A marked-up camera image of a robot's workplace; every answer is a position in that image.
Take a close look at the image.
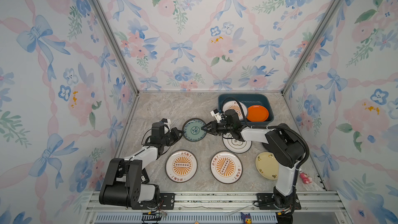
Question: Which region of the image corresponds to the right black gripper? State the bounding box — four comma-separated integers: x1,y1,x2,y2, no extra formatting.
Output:
201,120,233,135

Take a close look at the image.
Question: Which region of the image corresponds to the small green patterned plate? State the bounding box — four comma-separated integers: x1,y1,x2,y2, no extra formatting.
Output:
182,118,207,142

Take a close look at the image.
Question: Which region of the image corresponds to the orange sunburst plate top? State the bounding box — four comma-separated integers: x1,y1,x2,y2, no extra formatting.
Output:
222,100,248,120

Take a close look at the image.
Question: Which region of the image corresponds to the orange sunburst plate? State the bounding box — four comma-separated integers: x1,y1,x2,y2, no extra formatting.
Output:
165,150,198,183
210,151,243,185
222,100,248,120

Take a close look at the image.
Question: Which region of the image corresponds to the white flower-outline plate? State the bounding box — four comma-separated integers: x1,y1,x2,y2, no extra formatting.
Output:
222,133,252,154

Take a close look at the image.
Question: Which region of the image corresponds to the orange plastic plate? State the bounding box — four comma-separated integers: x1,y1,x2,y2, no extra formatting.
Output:
247,105,269,122

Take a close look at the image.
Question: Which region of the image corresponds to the pale yellow plate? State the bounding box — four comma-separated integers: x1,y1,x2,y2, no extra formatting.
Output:
255,152,279,180

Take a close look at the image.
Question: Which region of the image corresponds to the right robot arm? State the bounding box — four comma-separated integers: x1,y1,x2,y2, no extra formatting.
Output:
201,110,310,212

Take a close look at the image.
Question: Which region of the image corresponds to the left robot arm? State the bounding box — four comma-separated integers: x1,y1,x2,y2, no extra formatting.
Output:
98,119,183,209

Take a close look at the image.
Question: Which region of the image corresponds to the teal plastic bin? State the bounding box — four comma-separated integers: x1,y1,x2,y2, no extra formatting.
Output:
218,93,274,126

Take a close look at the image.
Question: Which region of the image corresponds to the small blue toy figure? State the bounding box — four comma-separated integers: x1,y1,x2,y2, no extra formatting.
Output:
240,213,252,224

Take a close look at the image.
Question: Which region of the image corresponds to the small pink toy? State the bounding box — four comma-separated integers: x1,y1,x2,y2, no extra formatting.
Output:
299,172,313,184

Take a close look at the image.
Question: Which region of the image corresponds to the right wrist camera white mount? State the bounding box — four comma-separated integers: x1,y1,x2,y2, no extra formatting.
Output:
210,109,225,123

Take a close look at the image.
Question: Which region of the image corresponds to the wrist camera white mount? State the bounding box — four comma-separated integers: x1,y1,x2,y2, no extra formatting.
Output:
161,118,171,129
210,109,225,123

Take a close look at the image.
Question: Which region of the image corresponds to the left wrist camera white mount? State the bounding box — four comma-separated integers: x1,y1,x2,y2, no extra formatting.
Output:
161,118,171,129

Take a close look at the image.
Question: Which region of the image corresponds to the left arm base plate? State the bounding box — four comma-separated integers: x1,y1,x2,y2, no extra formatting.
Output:
131,193,176,211

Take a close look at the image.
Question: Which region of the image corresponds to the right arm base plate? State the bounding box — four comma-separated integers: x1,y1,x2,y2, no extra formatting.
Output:
254,193,302,211

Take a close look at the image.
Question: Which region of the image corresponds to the aluminium front rail frame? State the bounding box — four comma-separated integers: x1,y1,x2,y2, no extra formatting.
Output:
81,191,352,224

